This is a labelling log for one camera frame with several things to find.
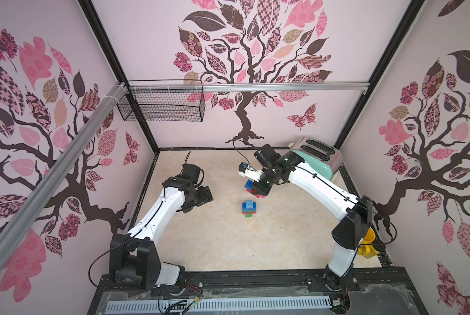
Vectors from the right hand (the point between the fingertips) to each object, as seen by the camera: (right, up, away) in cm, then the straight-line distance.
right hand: (256, 185), depth 80 cm
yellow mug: (+43, -24, -6) cm, 50 cm away
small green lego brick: (-2, -16, +12) cm, 20 cm away
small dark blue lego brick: (-3, +1, -4) cm, 5 cm away
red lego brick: (-3, -14, +10) cm, 17 cm away
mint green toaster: (+34, +12, +12) cm, 38 cm away
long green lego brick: (-2, -13, +7) cm, 15 cm away
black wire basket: (-44, +41, +14) cm, 62 cm away
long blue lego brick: (-1, -11, +4) cm, 12 cm away
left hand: (-23, -9, +3) cm, 24 cm away
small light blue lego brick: (-3, -9, +4) cm, 10 cm away
